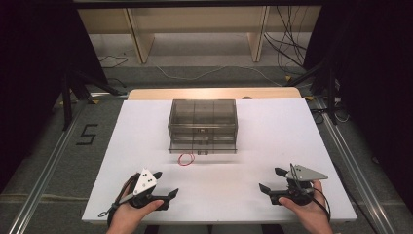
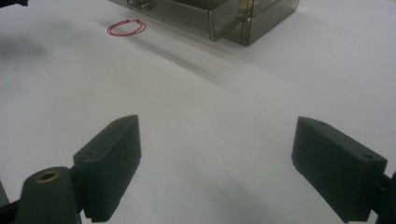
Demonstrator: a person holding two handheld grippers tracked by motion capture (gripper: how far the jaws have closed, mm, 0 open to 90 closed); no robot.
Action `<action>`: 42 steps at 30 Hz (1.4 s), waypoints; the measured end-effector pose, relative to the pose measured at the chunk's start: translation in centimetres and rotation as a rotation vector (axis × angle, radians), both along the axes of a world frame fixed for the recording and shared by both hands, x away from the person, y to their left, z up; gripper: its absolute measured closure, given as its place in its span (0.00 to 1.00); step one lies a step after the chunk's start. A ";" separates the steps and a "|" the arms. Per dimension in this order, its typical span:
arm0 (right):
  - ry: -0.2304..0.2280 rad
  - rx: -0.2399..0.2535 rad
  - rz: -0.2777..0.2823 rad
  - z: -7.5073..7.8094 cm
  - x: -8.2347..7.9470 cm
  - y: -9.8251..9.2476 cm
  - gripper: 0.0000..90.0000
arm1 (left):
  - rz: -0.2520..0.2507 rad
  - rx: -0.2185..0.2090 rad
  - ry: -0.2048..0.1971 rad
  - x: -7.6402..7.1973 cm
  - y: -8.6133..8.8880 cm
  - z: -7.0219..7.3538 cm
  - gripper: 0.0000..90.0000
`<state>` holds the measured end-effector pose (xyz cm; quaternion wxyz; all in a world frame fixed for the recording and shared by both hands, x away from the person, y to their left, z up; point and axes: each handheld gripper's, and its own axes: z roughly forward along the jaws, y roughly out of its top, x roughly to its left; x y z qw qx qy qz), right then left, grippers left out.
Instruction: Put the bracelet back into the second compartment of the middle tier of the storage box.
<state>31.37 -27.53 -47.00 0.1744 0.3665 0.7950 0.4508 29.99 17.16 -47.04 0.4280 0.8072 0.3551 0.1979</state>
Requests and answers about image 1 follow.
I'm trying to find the bundle of black cables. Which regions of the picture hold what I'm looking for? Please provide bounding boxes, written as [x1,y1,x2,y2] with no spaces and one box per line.
[263,5,310,67]

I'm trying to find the white table sheet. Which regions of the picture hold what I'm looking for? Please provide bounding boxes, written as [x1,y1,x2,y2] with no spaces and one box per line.
[81,97,358,225]

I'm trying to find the dark curtain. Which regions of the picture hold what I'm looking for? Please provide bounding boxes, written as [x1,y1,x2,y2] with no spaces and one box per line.
[303,0,413,206]
[0,0,109,193]

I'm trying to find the person's right hand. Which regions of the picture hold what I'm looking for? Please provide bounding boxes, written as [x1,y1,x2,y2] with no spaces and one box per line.
[278,179,334,234]

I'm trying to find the smoked transparent drawer box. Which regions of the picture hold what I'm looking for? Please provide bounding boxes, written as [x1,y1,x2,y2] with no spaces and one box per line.
[168,98,239,155]

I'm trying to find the person's left hand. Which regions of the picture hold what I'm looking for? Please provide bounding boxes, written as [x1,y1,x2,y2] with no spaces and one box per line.
[106,185,165,234]

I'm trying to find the red rubber band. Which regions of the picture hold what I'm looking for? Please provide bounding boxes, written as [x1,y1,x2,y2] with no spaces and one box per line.
[177,152,196,167]

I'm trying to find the right hand-held gripper cable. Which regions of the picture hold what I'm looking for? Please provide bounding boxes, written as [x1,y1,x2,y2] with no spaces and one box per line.
[311,186,332,223]

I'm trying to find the white floor cable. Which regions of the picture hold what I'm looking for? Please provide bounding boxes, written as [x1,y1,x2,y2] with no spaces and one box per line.
[155,64,284,88]

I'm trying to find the light wooden shelf unit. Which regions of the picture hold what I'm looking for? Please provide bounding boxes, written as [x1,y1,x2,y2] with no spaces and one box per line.
[77,5,323,64]

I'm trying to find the aluminium floor rail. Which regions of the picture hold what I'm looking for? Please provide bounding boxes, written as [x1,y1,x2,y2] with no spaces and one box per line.
[314,97,397,234]
[7,97,88,234]

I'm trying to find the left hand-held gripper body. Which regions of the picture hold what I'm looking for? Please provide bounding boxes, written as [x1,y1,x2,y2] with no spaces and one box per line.
[128,168,171,211]

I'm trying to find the black metal stand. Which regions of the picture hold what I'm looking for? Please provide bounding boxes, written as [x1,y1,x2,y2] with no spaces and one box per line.
[286,57,341,127]
[60,68,129,132]

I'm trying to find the thin black floor cable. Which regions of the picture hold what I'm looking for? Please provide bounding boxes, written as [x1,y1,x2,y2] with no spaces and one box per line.
[97,54,130,70]

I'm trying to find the left hand-held gripper cable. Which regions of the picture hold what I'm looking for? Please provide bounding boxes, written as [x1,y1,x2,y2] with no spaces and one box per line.
[97,174,140,218]

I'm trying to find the black tape floor mark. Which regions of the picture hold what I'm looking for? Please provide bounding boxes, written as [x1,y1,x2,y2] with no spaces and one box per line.
[75,123,99,146]

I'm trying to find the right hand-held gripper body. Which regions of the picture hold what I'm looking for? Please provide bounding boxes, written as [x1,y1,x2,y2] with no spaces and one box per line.
[269,164,329,207]

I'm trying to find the hand-held gripper cable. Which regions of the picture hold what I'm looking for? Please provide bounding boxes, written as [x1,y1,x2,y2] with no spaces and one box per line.
[97,174,140,218]
[311,186,332,223]

